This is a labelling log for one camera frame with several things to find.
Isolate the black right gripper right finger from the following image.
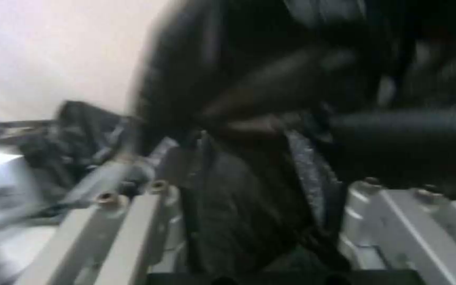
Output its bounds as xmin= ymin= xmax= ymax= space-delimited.
xmin=286 ymin=130 xmax=456 ymax=285

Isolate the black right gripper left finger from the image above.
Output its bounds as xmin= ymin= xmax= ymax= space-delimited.
xmin=34 ymin=130 xmax=213 ymax=285

